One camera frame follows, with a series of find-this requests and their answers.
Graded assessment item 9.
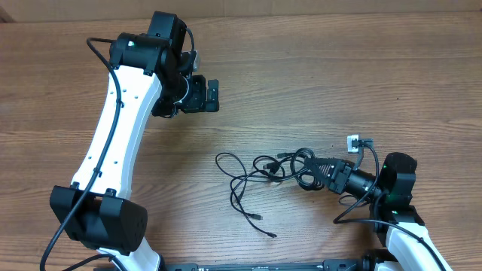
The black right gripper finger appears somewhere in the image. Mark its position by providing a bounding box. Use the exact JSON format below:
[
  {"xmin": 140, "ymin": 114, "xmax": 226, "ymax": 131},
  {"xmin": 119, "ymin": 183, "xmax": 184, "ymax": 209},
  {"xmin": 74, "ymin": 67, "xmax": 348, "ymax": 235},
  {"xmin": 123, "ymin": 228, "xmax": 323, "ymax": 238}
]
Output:
[
  {"xmin": 310, "ymin": 167, "xmax": 334, "ymax": 188},
  {"xmin": 304, "ymin": 158, "xmax": 341, "ymax": 177}
]

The black usb cable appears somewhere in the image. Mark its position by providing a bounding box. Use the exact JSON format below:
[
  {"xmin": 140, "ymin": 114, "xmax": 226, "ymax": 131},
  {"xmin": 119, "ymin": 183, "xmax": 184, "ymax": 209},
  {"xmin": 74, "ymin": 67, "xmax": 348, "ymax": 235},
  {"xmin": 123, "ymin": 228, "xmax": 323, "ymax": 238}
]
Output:
[{"xmin": 215, "ymin": 147, "xmax": 327, "ymax": 239}]

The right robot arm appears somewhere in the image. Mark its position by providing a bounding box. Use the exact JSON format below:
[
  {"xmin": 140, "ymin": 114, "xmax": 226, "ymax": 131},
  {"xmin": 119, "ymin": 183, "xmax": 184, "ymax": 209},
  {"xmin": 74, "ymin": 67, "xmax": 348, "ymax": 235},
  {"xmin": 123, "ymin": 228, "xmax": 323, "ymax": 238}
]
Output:
[{"xmin": 304, "ymin": 152, "xmax": 451, "ymax": 270}]

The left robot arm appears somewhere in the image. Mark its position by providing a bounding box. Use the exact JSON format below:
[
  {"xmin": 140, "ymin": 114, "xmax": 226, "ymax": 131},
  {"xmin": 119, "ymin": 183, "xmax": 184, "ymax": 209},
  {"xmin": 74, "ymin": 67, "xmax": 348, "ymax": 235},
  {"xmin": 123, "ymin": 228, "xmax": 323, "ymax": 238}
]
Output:
[{"xmin": 50, "ymin": 11, "xmax": 219, "ymax": 270}]

